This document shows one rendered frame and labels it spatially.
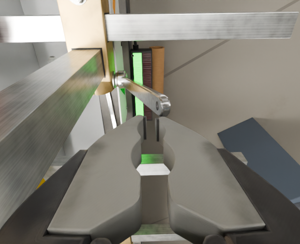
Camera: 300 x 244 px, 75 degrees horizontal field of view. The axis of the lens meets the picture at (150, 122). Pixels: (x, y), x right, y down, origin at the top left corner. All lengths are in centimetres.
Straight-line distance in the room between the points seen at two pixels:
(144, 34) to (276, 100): 129
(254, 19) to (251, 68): 103
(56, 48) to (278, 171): 104
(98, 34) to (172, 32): 9
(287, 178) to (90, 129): 89
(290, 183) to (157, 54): 86
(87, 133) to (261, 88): 109
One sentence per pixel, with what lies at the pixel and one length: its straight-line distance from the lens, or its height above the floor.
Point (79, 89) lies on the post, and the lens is 17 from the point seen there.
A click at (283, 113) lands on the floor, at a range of 157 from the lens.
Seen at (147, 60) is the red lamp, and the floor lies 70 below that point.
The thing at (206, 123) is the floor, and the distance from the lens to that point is 137.
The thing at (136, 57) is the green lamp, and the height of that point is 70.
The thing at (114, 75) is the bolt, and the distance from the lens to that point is 30.
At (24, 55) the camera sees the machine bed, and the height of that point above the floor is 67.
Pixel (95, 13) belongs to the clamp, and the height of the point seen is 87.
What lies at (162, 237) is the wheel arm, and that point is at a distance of 60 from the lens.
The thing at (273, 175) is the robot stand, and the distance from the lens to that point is 113.
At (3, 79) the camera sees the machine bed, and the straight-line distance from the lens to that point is 47.
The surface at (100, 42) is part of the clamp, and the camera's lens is 27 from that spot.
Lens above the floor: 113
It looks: 60 degrees down
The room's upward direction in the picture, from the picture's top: 178 degrees clockwise
